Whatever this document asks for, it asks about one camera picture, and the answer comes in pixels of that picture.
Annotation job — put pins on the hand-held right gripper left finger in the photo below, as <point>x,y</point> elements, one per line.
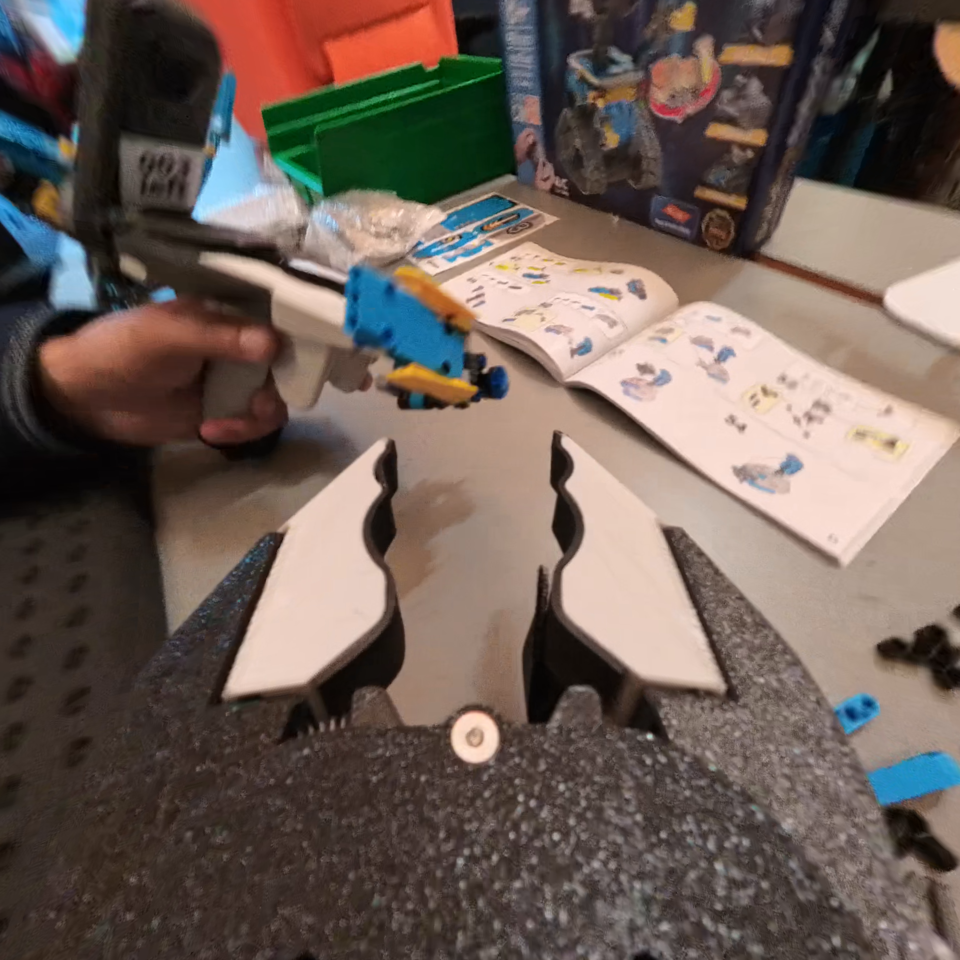
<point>322,585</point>

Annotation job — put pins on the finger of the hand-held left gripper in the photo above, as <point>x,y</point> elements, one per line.
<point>300,281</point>

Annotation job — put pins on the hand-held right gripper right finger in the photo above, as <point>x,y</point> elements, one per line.
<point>630,585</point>

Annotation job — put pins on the blue yellow brick assembly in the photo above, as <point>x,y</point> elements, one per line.
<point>405,330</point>

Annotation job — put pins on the person's left forearm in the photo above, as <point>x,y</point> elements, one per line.
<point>22,390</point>

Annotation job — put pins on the white desk lamp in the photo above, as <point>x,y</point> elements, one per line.
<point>926,300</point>

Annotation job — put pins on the person's left hand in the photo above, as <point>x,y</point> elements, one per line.
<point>135,367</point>

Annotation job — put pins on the crumpled clear plastic bag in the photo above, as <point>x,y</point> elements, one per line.
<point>367,225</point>
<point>247,187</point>

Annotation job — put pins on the orange plastic bin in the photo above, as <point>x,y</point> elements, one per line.
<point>300,45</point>

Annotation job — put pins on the green plastic bin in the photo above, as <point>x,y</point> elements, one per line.
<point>405,142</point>

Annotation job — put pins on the blue sticker sheet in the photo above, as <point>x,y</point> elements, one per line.
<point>480,225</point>

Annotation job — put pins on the open instruction booklet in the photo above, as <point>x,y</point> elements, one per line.
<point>750,405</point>

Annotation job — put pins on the small blue brick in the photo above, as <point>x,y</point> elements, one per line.
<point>856,712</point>

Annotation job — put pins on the black perforated mat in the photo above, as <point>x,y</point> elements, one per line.
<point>60,615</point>

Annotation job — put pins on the pile of loose brick pieces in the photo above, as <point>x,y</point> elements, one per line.
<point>926,649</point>

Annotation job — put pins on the blue perforated brick beam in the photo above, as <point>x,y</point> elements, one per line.
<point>915,780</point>

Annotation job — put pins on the dark blue toy set box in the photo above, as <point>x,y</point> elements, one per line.
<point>660,112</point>

